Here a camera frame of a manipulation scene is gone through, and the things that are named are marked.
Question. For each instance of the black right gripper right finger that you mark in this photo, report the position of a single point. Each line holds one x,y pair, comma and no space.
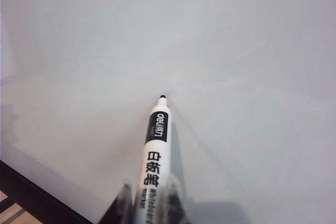
176,203

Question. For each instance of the white whiteboard with black frame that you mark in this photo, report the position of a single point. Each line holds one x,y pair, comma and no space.
210,51

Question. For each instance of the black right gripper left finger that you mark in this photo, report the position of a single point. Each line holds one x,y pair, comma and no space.
118,205

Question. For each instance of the white whiteboard marker black label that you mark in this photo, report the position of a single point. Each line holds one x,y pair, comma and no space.
155,153

